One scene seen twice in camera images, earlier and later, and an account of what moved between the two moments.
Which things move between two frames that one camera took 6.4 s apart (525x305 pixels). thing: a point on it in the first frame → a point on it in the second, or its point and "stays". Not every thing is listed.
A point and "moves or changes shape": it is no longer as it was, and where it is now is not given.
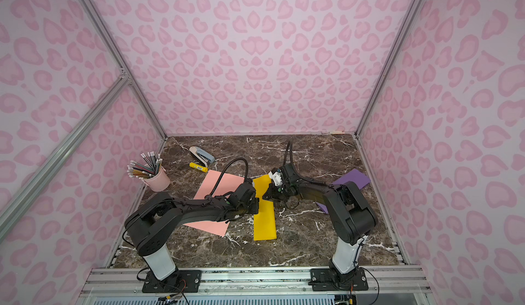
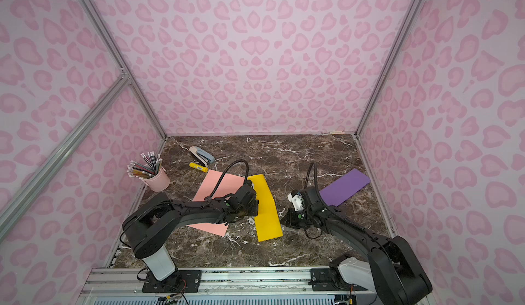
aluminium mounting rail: [387, 285] stays
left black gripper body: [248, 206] stays
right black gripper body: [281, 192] → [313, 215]
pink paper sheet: [227, 182] stays
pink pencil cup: [159, 182] stays
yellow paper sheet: [264, 222] moves or changes shape
